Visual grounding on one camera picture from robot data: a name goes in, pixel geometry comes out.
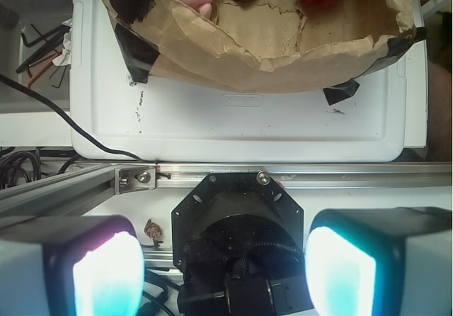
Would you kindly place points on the aluminium frame rail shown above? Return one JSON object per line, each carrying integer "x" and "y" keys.
{"x": 77, "y": 192}

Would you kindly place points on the brown paper bag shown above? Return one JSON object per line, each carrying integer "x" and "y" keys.
{"x": 263, "y": 46}

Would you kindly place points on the black hex keys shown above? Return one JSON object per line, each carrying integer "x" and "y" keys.
{"x": 41, "y": 52}

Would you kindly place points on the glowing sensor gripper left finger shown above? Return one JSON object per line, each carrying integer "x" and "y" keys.
{"x": 70, "y": 265}

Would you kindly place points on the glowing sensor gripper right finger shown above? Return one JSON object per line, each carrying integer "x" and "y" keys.
{"x": 381, "y": 261}

